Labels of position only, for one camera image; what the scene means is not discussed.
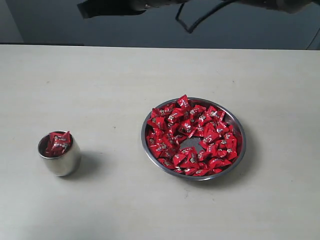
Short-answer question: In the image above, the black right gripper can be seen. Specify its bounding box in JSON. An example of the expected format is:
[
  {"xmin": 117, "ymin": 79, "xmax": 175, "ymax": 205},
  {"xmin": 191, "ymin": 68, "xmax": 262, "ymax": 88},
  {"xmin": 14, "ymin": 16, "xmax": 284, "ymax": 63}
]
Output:
[{"xmin": 77, "ymin": 0, "xmax": 180, "ymax": 19}]

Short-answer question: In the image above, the pile of red candies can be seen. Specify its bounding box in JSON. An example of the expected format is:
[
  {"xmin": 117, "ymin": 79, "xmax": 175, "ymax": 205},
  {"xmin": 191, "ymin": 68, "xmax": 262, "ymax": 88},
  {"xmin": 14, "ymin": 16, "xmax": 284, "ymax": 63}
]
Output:
[{"xmin": 145, "ymin": 94, "xmax": 238, "ymax": 177}]

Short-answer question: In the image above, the steel cup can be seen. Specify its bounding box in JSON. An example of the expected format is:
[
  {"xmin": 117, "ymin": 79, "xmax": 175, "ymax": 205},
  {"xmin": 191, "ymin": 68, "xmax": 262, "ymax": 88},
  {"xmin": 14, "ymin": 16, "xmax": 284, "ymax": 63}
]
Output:
[{"xmin": 37, "ymin": 131, "xmax": 81, "ymax": 177}]

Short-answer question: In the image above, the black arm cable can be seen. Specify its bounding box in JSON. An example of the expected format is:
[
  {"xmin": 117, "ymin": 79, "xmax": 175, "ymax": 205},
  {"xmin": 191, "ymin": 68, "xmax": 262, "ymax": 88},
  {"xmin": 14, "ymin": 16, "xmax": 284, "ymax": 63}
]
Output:
[{"xmin": 174, "ymin": 0, "xmax": 236, "ymax": 35}]

